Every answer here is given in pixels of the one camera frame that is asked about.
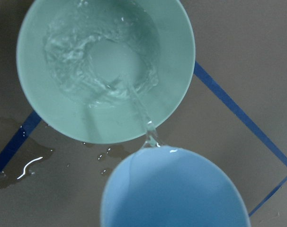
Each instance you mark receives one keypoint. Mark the light blue plastic cup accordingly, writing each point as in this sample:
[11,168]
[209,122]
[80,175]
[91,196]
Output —
[170,187]

